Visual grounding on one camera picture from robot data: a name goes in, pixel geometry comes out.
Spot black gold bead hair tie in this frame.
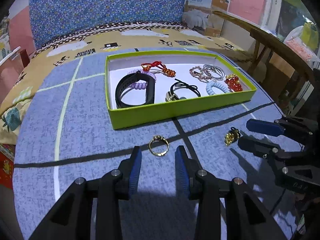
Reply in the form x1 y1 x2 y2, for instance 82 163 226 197
223 126 242 146

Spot red bead bracelet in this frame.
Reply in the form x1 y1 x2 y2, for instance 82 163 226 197
223 74 244 93

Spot pink rhinestone hair clip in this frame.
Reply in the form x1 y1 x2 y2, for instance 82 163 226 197
189 66 209 83

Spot gold ring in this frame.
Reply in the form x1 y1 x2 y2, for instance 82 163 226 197
148 135 170 157

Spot red braided keychain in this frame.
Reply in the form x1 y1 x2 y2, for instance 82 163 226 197
141 61 176 77

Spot black watch band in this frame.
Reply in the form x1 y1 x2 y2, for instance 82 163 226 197
114 70 156 109

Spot green jewelry box tray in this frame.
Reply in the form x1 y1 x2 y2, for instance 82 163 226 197
105 50 257 129

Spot wooden side table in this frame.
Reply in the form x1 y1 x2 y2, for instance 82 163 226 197
213 11 316 107

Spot orange mesh bag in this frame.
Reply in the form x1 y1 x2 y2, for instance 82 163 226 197
283 22 319 68

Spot cardboard bedding box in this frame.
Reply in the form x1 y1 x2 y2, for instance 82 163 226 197
182 0 230 37

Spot tan sheep print bedsheet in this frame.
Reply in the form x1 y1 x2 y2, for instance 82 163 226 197
1 22 252 145

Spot pink cabinet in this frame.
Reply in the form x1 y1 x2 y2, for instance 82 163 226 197
0 45 30 103

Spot blue patterned headboard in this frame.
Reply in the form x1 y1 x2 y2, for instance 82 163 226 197
29 0 184 49

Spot light blue coil hair tie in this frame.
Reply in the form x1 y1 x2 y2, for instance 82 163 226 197
205 80 231 97

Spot grey hair ties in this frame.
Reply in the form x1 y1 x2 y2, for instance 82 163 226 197
203 63 227 81

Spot black bow hair tie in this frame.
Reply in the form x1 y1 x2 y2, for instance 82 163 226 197
165 78 202 103

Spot purple coil hair tie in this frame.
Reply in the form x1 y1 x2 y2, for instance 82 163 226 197
126 68 157 92

